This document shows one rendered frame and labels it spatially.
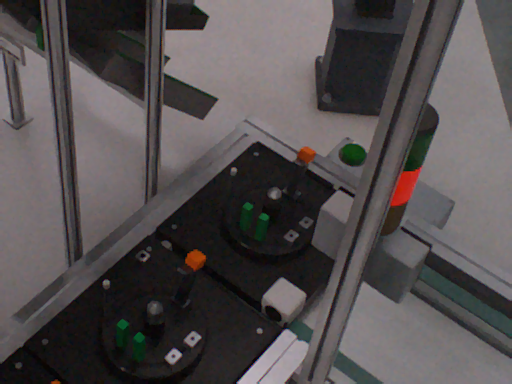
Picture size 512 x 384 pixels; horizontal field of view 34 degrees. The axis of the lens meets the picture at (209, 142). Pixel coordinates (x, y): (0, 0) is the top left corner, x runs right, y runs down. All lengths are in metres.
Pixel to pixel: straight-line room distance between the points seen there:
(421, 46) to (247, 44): 1.03
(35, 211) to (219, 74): 0.48
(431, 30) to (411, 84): 0.06
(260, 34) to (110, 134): 0.42
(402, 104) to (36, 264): 0.75
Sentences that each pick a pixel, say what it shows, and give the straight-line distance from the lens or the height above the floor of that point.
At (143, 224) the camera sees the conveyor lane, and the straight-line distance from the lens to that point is 1.24.
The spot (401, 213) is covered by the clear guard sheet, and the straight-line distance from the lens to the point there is 0.82.
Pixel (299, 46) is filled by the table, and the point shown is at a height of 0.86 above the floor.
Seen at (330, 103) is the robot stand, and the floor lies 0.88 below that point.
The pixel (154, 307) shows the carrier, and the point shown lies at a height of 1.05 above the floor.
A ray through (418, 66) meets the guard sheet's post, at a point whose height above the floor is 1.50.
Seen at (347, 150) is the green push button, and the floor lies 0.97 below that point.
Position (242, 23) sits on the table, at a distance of 1.76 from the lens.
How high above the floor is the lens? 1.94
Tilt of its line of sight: 46 degrees down
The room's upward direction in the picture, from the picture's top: 6 degrees clockwise
